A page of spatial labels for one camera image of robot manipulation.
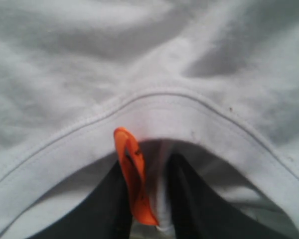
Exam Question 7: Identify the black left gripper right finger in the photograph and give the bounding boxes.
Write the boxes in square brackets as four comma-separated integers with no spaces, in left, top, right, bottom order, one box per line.
[166,154,299,239]

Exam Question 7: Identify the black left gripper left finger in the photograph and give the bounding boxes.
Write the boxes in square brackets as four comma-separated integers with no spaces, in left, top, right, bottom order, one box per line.
[31,163,132,239]

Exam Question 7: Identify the white t-shirt with red print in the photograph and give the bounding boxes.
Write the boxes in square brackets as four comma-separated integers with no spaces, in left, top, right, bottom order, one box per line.
[0,0,299,239]

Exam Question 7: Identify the orange collar label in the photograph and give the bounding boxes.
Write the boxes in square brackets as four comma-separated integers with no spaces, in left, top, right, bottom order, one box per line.
[114,127,158,226]

